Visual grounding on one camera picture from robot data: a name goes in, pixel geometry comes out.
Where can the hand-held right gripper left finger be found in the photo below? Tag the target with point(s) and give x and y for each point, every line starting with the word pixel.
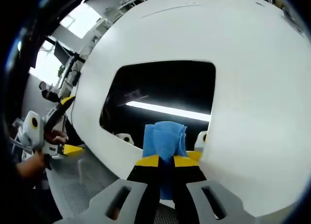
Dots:
pixel 109 199

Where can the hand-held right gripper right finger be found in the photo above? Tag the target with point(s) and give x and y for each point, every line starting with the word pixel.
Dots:
pixel 209 197

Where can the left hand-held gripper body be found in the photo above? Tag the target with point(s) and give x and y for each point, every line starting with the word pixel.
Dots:
pixel 32 131

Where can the blue cleaning cloth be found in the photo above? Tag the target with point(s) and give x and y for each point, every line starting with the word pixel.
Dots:
pixel 164 141

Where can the black mirror with white frame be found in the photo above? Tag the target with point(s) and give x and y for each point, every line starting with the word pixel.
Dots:
pixel 165 88

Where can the person's left hand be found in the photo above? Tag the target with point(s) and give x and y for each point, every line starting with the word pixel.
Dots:
pixel 57 137

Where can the black computer monitor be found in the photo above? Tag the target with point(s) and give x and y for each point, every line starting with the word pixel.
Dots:
pixel 62 52

